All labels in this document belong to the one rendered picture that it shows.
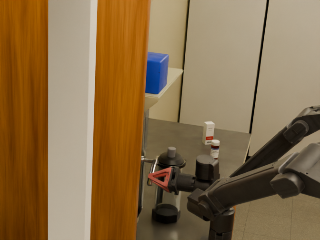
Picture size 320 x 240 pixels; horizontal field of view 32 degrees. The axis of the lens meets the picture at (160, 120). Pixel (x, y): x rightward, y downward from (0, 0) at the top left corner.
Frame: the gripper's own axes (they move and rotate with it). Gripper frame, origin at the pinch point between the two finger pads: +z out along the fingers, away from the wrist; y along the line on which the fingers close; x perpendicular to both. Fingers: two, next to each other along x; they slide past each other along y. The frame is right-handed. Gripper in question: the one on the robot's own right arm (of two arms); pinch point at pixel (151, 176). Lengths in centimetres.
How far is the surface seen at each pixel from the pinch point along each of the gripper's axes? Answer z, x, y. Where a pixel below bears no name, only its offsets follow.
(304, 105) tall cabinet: -53, -157, -248
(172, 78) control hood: -5.7, -22.6, 26.7
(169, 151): -2.7, -12.4, -7.0
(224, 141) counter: -12, -50, -85
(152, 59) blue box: -3.2, -18.6, 44.0
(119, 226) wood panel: 0.5, 22.3, 21.7
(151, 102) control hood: -4.4, -8.1, 39.6
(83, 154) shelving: -19, 35, 117
